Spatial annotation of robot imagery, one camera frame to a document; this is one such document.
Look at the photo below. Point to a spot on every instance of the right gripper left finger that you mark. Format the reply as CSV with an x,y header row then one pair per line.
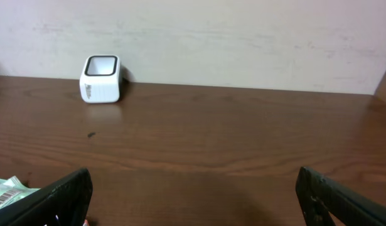
x,y
64,202

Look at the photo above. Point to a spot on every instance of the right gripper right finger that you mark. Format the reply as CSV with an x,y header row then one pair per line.
x,y
320,198

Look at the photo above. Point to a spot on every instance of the mint green wipes packet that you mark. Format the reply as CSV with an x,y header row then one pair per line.
x,y
12,190

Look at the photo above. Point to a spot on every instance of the white barcode scanner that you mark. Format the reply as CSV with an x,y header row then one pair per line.
x,y
100,81

